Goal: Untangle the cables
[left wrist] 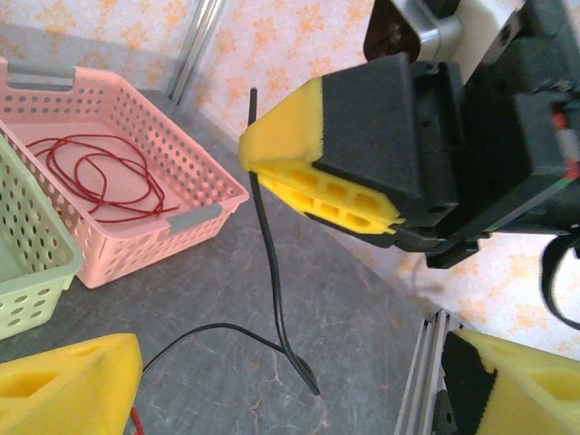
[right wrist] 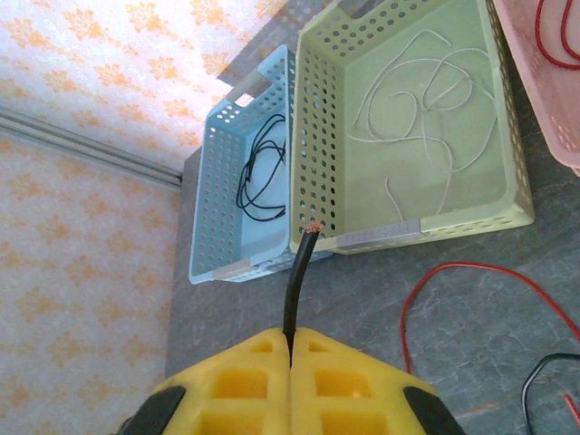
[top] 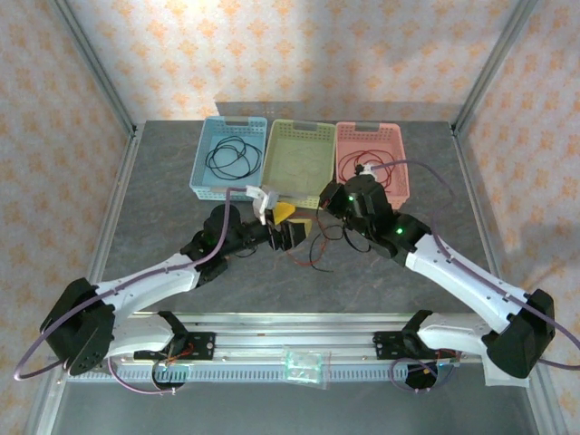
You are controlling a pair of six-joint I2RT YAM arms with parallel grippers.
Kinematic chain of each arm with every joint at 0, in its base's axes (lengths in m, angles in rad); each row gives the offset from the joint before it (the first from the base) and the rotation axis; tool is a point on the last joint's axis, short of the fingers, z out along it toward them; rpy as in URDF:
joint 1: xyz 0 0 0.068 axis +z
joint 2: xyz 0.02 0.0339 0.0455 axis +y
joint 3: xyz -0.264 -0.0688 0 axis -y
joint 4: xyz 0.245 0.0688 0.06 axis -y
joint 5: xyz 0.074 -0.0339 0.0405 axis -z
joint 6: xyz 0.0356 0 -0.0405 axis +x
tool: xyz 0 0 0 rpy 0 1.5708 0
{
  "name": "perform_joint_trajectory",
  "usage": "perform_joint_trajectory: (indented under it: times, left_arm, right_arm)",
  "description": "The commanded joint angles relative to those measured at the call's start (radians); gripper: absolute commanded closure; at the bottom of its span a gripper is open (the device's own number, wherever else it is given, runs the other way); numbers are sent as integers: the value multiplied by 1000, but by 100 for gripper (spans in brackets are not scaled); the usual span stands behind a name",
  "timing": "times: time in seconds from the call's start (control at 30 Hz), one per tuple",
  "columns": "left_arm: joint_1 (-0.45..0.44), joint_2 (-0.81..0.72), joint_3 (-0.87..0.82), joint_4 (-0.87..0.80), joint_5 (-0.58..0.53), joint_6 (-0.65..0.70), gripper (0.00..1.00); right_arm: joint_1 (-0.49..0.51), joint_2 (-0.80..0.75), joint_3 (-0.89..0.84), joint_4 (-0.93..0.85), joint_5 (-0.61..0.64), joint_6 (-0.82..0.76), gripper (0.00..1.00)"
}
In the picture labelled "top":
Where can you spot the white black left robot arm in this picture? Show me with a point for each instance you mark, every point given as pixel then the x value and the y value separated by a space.
pixel 145 283

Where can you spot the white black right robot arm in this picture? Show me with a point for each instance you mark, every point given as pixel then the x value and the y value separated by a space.
pixel 462 285

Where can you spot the blue plastic basket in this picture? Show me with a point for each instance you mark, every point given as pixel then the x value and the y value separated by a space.
pixel 235 181

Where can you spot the pink plastic basket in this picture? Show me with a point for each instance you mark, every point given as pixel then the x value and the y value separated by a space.
pixel 362 136

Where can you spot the green plastic basket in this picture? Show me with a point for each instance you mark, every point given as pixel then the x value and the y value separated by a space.
pixel 299 136

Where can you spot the clear plastic bag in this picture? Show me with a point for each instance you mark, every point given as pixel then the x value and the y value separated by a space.
pixel 303 364

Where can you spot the white flat packet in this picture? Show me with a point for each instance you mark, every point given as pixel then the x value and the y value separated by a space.
pixel 494 381

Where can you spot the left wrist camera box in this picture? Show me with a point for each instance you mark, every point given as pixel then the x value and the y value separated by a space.
pixel 267 197

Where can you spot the aluminium rail frame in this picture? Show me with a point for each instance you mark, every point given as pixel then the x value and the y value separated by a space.
pixel 294 326

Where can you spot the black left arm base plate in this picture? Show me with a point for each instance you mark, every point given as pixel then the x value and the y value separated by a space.
pixel 204 344

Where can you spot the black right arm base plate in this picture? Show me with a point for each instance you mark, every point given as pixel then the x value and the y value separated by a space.
pixel 385 344

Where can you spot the aluminium corner post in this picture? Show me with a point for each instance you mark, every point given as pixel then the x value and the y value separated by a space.
pixel 496 63
pixel 96 63

